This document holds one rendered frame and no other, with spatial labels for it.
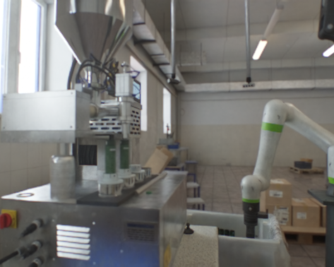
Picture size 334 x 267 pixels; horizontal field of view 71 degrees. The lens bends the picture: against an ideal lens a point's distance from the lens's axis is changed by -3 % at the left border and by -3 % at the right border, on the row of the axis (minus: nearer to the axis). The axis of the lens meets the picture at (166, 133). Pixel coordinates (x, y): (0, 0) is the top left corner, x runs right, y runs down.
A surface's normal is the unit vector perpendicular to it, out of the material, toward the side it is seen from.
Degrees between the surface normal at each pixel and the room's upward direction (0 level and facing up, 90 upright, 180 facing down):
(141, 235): 90
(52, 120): 90
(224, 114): 90
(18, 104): 90
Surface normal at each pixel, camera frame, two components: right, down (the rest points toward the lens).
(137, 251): -0.20, -0.02
